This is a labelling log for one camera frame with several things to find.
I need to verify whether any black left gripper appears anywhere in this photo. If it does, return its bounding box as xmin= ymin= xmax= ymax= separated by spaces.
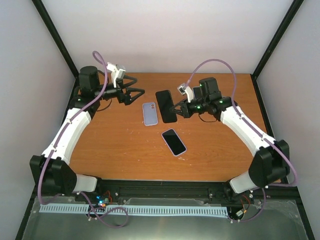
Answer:
xmin=95 ymin=75 xmax=145 ymax=106

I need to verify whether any black smartphone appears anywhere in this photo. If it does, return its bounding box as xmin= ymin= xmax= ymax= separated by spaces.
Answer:
xmin=155 ymin=90 xmax=178 ymax=124

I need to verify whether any lavender phone case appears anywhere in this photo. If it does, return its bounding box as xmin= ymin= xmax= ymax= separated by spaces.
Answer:
xmin=142 ymin=102 xmax=158 ymax=127

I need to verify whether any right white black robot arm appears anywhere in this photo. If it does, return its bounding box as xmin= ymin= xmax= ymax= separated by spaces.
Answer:
xmin=170 ymin=77 xmax=290 ymax=195

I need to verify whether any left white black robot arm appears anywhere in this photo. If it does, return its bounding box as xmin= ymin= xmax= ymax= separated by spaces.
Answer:
xmin=29 ymin=63 xmax=145 ymax=202

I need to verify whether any phone in light blue case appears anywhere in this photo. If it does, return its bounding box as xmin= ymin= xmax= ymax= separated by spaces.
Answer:
xmin=192 ymin=86 xmax=203 ymax=99

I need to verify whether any phone in lavender case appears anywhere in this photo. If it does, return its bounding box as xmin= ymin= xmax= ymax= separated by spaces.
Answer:
xmin=161 ymin=128 xmax=187 ymax=157

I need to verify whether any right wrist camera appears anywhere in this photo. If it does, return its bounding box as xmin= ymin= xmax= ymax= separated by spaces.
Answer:
xmin=177 ymin=83 xmax=194 ymax=103

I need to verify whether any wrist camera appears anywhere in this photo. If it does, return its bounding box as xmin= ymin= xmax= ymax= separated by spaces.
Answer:
xmin=106 ymin=62 xmax=126 ymax=88
xmin=177 ymin=83 xmax=194 ymax=103

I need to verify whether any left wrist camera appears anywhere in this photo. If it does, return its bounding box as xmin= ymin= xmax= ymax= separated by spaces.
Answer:
xmin=106 ymin=62 xmax=126 ymax=88

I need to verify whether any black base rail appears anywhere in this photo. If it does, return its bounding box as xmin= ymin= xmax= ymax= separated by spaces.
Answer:
xmin=32 ymin=178 xmax=300 ymax=208

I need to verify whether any black frame post left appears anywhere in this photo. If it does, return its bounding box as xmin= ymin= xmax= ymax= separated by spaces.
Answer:
xmin=15 ymin=0 xmax=79 ymax=240

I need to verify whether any black frame post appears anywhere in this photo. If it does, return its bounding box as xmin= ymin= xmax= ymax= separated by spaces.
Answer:
xmin=251 ymin=0 xmax=320 ymax=240
xmin=15 ymin=0 xmax=79 ymax=240

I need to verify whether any metal base plate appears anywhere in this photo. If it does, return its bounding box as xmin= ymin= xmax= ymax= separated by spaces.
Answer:
xmin=22 ymin=197 xmax=312 ymax=240

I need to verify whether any light blue cable duct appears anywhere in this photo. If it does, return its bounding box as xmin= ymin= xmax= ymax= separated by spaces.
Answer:
xmin=39 ymin=203 xmax=228 ymax=218

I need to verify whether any black frame post right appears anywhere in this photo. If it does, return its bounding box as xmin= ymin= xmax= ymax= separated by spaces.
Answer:
xmin=251 ymin=0 xmax=320 ymax=240

